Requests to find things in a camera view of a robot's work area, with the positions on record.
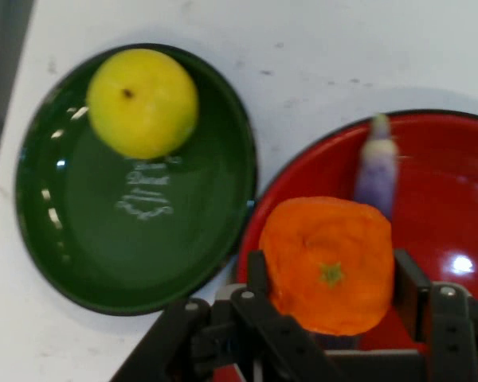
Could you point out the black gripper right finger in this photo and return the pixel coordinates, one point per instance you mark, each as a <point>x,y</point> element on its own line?
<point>450,330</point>

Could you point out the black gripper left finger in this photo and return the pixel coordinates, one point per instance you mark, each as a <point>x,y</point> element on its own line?
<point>271,338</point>

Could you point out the orange toy tangerine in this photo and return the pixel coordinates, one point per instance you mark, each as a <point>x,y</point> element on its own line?
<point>326,246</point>

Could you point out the red round plate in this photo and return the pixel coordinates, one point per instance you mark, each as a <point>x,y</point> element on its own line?
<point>442,199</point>

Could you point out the purple toy eggplant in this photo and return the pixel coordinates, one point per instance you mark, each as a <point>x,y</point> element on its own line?
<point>376,175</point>

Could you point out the green round plate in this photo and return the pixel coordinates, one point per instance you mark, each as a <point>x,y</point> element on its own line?
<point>123,246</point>

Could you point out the yellow-green toy apple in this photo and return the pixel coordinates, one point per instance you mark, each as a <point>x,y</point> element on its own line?
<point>143,103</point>

